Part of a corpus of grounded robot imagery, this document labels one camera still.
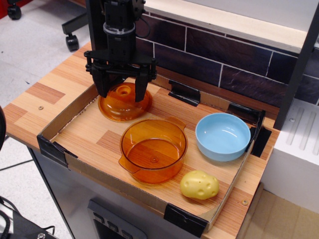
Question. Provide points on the orange transparent pot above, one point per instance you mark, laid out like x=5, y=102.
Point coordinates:
x=153, y=150

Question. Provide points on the light blue bowl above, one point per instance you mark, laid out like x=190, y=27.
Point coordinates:
x=222, y=137

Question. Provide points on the cardboard fence with black tape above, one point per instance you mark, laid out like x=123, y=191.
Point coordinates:
x=89, y=145

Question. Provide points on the black office chair base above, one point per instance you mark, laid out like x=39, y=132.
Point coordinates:
x=69, y=27

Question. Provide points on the yellow toy potato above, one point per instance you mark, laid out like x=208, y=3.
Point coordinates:
x=198, y=184

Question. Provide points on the dark grey vertical post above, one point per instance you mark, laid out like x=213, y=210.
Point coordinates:
x=298, y=71

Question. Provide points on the white toy sink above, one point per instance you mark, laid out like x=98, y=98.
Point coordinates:
x=292, y=172

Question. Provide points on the black caster wheel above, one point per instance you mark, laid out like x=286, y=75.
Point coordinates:
x=13, y=10

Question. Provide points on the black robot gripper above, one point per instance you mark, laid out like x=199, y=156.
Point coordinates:
x=114, y=54

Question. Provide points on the grey toy oven panel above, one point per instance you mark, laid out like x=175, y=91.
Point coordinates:
x=110, y=226

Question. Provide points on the orange transparent pot lid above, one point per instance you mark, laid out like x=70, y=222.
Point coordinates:
x=120, y=104

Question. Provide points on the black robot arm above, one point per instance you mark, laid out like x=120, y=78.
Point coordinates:
x=115, y=13

